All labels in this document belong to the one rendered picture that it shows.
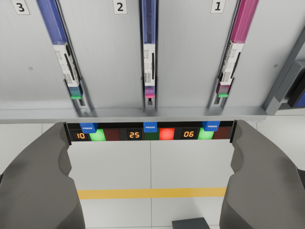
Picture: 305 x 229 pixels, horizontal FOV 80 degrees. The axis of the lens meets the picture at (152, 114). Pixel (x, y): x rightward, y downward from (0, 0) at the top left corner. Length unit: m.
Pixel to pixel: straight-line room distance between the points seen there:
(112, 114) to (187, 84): 0.13
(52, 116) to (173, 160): 0.82
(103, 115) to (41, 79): 0.10
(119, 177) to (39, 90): 0.83
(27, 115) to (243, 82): 0.34
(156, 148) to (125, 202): 0.34
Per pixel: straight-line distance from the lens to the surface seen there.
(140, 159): 1.05
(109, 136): 0.38
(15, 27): 0.29
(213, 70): 0.28
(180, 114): 0.30
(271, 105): 0.35
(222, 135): 0.40
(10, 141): 1.29
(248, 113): 0.34
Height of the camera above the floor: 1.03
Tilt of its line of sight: 88 degrees down
